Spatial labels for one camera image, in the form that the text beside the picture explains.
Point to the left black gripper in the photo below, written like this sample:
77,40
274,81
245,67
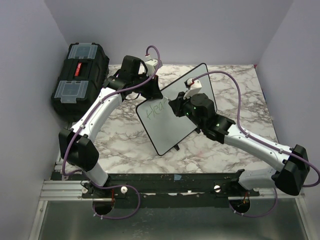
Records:
153,91

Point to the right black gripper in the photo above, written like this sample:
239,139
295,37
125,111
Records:
177,104

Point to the white whiteboard black frame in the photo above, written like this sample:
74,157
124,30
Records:
164,129

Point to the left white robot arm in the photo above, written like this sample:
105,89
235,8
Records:
77,143

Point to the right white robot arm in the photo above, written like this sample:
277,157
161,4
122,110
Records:
288,168

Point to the black plastic toolbox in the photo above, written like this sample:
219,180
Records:
80,81

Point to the blue tape piece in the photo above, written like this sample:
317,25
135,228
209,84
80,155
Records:
177,177

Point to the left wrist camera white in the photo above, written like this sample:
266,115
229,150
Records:
151,64

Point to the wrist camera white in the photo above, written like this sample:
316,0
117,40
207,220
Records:
151,64
193,87

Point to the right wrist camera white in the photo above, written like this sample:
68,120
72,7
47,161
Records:
193,87

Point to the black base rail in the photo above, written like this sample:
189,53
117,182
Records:
159,190

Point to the aluminium extrusion frame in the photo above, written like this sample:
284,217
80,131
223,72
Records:
54,190

